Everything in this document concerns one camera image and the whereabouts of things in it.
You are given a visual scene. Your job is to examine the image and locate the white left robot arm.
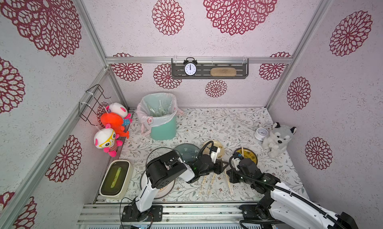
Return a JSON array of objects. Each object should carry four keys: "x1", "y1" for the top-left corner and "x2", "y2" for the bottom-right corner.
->
[{"x1": 132, "y1": 140, "x2": 228, "y2": 214}]

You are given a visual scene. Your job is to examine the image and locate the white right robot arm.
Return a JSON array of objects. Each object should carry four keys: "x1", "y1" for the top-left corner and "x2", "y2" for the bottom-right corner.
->
[{"x1": 228, "y1": 153, "x2": 358, "y2": 229}]

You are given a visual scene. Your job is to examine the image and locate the cream round plate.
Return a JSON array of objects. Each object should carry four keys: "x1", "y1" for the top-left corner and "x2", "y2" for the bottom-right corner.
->
[{"x1": 202, "y1": 140, "x2": 225, "y2": 159}]

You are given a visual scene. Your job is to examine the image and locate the dark green glass plate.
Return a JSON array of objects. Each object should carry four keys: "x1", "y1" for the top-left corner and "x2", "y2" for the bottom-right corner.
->
[{"x1": 174, "y1": 143, "x2": 200, "y2": 164}]

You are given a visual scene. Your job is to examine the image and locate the yellow patterned plate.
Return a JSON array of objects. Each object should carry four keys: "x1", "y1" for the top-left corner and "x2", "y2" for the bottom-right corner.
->
[{"x1": 233, "y1": 147, "x2": 258, "y2": 165}]

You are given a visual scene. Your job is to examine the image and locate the white orange patterned plate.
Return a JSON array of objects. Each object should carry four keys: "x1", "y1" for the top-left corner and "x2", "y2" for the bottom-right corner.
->
[{"x1": 140, "y1": 171, "x2": 175, "y2": 200}]

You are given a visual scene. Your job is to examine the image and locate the small white round timer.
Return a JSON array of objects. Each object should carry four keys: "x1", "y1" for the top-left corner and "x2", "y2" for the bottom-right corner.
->
[{"x1": 254, "y1": 127, "x2": 268, "y2": 141}]

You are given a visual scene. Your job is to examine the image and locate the grey husky plush dog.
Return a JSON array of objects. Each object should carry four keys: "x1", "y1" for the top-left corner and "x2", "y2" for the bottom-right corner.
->
[{"x1": 262, "y1": 122, "x2": 297, "y2": 158}]

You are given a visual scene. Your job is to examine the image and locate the green trash bin with bag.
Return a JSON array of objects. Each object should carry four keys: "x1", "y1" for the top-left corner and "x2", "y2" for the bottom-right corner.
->
[{"x1": 136, "y1": 92, "x2": 183, "y2": 141}]

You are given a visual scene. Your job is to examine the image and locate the wooden brush on shelf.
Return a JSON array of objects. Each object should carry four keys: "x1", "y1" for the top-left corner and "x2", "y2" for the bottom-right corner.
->
[{"x1": 210, "y1": 67, "x2": 237, "y2": 77}]

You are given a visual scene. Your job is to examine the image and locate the red orange plush toy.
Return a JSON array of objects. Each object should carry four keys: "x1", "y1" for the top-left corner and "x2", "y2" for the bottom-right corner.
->
[{"x1": 100, "y1": 112, "x2": 129, "y2": 139}]

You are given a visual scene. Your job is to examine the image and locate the black alarm clock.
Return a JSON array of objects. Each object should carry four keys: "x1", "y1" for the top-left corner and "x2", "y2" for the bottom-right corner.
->
[{"x1": 183, "y1": 57, "x2": 198, "y2": 76}]

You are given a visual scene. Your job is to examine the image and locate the white plush doll yellow glasses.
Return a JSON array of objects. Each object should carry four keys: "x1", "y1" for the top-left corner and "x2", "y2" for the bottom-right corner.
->
[{"x1": 93, "y1": 124, "x2": 123, "y2": 157}]

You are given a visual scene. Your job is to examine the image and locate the white pink plush doll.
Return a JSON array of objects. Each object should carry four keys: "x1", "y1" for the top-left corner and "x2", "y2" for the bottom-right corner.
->
[{"x1": 106, "y1": 103, "x2": 132, "y2": 126}]

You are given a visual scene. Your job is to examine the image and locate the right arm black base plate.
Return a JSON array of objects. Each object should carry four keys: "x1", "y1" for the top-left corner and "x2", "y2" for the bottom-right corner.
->
[{"x1": 239, "y1": 204, "x2": 267, "y2": 221}]

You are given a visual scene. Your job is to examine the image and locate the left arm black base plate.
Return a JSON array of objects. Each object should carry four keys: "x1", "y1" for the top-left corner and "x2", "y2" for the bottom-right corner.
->
[{"x1": 121, "y1": 205, "x2": 163, "y2": 223}]

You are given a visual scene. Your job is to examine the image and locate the grey wall shelf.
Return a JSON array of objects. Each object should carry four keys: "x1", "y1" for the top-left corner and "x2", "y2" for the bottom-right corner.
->
[{"x1": 171, "y1": 58, "x2": 249, "y2": 79}]

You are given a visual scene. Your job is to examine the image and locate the black wire wall basket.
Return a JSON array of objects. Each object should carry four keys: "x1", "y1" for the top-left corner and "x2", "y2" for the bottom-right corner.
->
[{"x1": 78, "y1": 84, "x2": 112, "y2": 127}]

